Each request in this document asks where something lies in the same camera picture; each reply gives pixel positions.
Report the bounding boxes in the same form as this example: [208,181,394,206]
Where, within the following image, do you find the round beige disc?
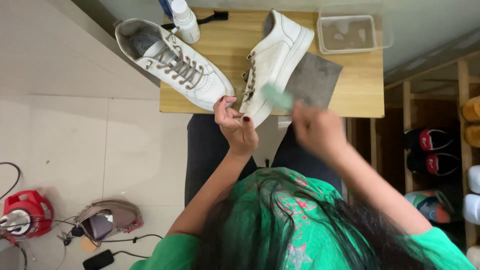
[80,237,98,253]

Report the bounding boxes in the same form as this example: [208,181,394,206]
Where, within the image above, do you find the blue packet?
[158,0,174,20]

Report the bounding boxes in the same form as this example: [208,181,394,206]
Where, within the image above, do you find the light green brush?
[260,83,295,112]

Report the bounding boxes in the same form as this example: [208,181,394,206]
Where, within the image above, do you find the red and white appliance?
[0,189,55,245]

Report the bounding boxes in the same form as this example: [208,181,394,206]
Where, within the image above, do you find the person's right hand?
[292,99,349,160]

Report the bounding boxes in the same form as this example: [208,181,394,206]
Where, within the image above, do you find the clear plastic container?
[317,4,394,55]

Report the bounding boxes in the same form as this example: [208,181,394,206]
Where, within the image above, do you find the grey cleaning cloth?
[284,52,344,110]

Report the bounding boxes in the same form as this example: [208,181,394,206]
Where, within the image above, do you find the black bristle brush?
[161,10,229,30]

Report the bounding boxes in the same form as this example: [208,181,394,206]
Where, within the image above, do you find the black power bank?
[82,249,115,270]

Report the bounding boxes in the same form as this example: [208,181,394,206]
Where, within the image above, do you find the white plastic bottle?
[170,0,201,44]

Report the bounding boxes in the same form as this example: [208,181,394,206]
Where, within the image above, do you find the taupe handbag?
[74,200,145,243]

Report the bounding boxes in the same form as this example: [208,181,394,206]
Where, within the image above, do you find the black appliance cord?
[0,162,22,202]

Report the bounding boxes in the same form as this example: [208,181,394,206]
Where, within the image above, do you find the black charging cable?
[100,234,164,260]

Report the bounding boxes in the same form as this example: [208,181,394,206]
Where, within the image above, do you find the green printed t-shirt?
[129,167,477,270]

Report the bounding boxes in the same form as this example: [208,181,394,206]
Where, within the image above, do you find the black trousers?
[184,113,344,208]

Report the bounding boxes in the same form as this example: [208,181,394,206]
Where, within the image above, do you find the wooden shoe rack with shoes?
[347,56,480,270]

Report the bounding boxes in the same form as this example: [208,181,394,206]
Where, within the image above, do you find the white sneaker sideways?
[239,9,315,128]

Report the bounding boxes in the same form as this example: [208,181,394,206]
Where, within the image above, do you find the person's left hand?
[213,95,260,157]

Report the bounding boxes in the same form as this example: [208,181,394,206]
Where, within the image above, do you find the bunch of keys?
[56,226,85,247]

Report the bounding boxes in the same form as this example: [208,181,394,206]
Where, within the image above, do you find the white sneaker with grey laces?
[115,18,235,112]

